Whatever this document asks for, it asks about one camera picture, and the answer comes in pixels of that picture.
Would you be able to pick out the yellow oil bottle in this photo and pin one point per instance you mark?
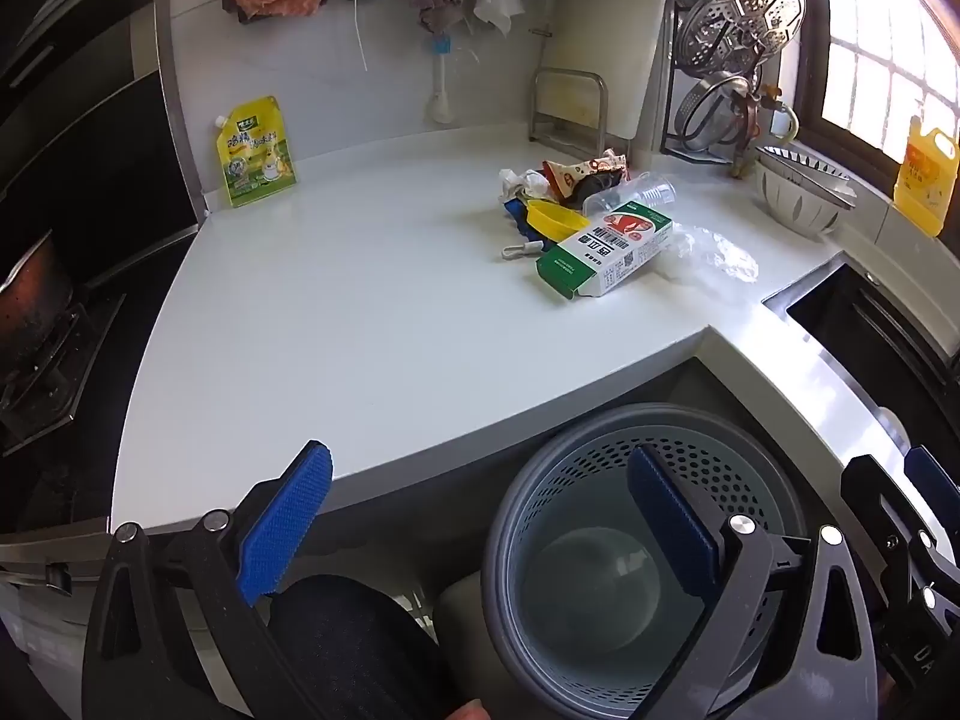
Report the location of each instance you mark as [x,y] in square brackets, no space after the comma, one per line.
[926,172]

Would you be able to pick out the grey perforated waste basket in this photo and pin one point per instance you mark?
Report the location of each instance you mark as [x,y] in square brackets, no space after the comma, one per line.
[600,592]

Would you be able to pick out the white plastic hook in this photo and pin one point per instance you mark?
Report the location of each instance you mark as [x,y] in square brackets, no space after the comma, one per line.
[521,249]

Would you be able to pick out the steel cutting board rack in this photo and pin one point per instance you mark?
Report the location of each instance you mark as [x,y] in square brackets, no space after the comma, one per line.
[600,112]

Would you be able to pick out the pale green kitchen utensil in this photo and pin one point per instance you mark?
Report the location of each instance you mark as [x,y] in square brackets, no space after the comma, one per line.
[784,109]

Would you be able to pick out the green white milk carton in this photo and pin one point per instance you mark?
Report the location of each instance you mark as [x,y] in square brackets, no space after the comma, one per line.
[607,247]

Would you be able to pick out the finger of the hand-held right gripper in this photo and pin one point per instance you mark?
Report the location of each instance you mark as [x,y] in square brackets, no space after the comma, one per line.
[934,487]
[874,510]

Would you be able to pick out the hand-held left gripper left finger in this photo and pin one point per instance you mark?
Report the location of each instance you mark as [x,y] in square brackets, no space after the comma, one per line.
[289,517]

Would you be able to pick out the white patterned colander bowl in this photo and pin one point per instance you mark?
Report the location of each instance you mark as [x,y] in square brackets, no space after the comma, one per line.
[795,199]

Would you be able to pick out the kitchen sink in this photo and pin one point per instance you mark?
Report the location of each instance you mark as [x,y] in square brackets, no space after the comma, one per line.
[862,322]

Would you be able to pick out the white cutting board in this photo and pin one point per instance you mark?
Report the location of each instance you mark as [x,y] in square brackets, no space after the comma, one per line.
[615,37]

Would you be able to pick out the yellow seasoning pouch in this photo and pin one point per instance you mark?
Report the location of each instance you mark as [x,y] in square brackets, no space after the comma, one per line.
[255,157]

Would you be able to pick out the clear plastic cup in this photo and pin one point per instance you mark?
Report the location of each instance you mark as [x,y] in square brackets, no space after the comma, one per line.
[637,191]

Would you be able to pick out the white paper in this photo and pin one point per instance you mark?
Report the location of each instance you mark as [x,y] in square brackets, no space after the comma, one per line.
[510,184]

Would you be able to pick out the clear plastic bag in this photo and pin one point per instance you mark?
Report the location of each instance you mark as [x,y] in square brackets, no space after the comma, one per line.
[712,255]

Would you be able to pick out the person's dark trouser leg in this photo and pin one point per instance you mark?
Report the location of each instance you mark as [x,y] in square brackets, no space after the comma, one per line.
[352,645]

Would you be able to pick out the white plastic strip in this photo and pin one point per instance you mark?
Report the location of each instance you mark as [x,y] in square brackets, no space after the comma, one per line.
[360,37]

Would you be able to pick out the perforated steel steamer plate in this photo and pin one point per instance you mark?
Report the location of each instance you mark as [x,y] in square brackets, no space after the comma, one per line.
[742,15]

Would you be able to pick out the window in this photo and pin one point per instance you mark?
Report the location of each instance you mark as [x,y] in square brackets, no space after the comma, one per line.
[885,52]

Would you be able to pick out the white hanging cloth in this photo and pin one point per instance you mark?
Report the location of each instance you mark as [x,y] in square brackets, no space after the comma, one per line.
[496,0]

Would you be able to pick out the red white snack wrapper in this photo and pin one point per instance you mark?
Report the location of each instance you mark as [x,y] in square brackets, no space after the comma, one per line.
[566,174]

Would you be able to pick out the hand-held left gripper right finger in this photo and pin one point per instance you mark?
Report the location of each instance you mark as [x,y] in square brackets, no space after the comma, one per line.
[675,517]

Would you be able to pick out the white bottle brush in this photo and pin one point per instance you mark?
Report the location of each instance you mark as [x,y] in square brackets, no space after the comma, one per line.
[441,101]

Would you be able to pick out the dark grey rag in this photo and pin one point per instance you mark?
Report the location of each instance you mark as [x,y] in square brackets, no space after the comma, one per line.
[601,186]

